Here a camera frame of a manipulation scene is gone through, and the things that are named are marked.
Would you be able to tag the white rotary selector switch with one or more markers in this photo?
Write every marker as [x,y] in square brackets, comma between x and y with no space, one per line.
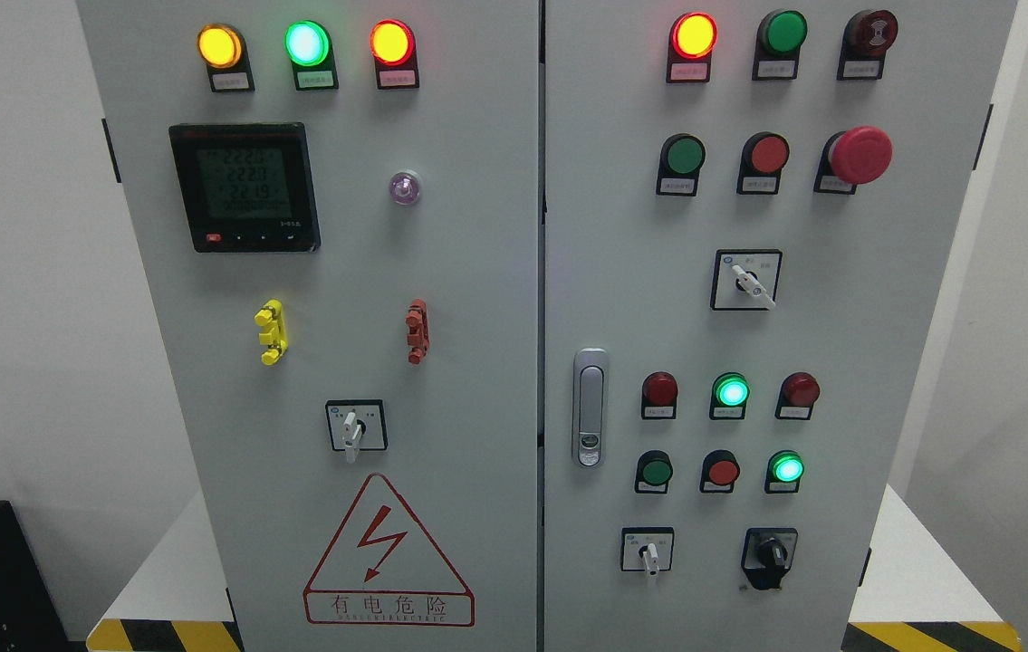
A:
[356,426]
[649,550]
[745,279]

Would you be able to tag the silver cabinet door latch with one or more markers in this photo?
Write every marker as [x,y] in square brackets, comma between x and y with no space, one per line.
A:
[588,404]

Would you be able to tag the red terminal clip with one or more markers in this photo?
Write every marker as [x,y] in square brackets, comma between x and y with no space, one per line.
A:
[417,337]

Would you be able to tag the dark red indicator lamp left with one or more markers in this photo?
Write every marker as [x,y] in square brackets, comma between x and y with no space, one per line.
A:
[659,396]

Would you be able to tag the dark red indicator lamp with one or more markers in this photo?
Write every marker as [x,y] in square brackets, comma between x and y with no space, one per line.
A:
[659,396]
[798,396]

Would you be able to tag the clear small light bulb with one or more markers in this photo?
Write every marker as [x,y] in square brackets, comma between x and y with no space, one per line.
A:
[405,187]

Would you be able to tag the grey left cabinet door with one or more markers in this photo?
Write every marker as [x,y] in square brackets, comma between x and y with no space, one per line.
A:
[462,425]

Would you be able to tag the grey cabinet door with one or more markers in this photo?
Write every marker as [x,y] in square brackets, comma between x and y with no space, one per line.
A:
[631,273]
[462,425]

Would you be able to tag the lit green indicator lamp middle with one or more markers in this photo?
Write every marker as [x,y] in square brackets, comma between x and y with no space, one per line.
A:
[729,398]

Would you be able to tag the green push button second row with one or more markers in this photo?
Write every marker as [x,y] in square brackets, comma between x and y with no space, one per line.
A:
[680,161]

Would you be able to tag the yellow terminal clip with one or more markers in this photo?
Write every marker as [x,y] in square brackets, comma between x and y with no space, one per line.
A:
[270,321]

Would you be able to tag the red push button lower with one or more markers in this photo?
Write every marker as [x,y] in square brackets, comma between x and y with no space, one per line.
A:
[719,472]

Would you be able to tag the grey right cabinet door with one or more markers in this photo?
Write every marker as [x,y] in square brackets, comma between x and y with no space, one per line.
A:
[631,273]

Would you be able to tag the red electric hazard warning sticker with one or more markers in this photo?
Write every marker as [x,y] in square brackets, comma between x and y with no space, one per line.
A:
[383,568]

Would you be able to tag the dark red indicator lamp right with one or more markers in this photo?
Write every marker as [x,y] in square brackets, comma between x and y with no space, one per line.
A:
[798,396]

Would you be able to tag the black digital power meter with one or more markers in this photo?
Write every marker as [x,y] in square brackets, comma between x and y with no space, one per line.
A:
[246,188]

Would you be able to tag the red push button second row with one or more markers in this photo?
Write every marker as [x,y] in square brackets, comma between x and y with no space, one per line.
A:
[761,163]

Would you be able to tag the red indicator lamp top left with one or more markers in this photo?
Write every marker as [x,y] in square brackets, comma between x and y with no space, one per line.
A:
[393,47]

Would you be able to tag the lit green push button lower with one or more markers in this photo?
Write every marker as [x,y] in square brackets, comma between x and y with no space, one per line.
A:
[784,472]

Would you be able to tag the lit red indicator lamp right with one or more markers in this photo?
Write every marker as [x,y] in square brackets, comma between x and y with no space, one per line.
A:
[690,44]

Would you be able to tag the green indicator lamp top left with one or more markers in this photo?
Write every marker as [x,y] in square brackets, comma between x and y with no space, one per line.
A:
[309,47]

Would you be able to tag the red emergency stop mushroom button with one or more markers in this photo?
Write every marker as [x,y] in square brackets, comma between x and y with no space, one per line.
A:
[851,158]

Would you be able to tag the green push button top right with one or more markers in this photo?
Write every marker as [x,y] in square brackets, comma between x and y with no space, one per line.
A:
[778,45]

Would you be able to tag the yellow indicator lamp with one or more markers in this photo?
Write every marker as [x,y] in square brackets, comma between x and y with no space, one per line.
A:
[223,49]

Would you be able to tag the dark red buzzer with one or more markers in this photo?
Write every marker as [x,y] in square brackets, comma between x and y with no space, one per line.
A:
[866,39]

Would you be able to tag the white platform with hazard stripes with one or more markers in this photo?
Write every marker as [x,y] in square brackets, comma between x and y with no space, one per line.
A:
[913,596]

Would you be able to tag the black rotary knob switch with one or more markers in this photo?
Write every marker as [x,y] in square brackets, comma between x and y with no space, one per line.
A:
[768,555]

